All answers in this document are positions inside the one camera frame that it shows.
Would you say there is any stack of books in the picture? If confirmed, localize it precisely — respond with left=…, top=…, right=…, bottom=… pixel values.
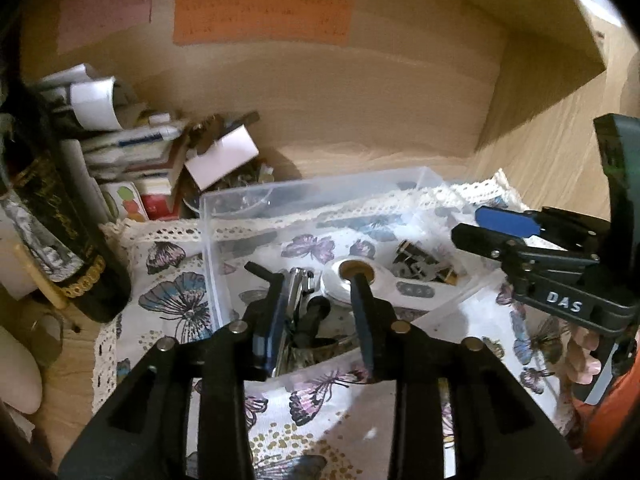
left=80, top=110, right=201, bottom=221

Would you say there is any beige wooden stick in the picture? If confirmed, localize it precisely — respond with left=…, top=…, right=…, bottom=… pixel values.
left=15, top=245, right=68, bottom=311

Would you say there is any clear plastic storage box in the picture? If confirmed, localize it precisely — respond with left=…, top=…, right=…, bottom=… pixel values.
left=199, top=166, right=506, bottom=378

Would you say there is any orange sticky note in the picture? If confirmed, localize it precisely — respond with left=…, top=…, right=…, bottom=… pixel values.
left=172, top=0, right=353, bottom=47

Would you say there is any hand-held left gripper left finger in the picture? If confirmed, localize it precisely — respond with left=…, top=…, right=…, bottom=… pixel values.
left=57, top=260, right=291, bottom=480

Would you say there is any white folded card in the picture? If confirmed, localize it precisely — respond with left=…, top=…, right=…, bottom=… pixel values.
left=184, top=124, right=259, bottom=194

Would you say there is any pile of small metal trinkets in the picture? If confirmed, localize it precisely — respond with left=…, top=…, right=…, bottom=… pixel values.
left=220, top=160, right=278, bottom=188

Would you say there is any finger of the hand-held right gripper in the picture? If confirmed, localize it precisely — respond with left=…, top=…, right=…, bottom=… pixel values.
left=474, top=205, right=601, bottom=251
left=451, top=224, right=601, bottom=286

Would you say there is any butterfly print lace cloth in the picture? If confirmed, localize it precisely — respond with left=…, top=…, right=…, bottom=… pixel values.
left=92, top=170, right=591, bottom=480

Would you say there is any dark wine bottle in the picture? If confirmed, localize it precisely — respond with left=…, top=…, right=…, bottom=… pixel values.
left=0, top=85, right=132, bottom=323

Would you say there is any beige egg shaped object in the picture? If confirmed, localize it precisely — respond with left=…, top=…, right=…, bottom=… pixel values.
left=0, top=325, right=43, bottom=416

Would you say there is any person's right hand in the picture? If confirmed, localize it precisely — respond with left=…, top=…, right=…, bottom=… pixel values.
left=566, top=327, right=602, bottom=377

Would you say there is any pink sticky note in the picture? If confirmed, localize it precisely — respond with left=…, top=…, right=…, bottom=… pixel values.
left=57, top=0, right=153, bottom=56

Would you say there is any silver metal nail clipper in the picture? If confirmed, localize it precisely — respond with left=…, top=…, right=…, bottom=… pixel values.
left=277, top=266, right=321, bottom=321

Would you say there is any rolled magazine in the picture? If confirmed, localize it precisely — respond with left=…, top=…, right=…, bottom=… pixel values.
left=37, top=62, right=146, bottom=133

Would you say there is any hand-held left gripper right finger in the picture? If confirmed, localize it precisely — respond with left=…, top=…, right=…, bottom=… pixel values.
left=347, top=272, right=586, bottom=480

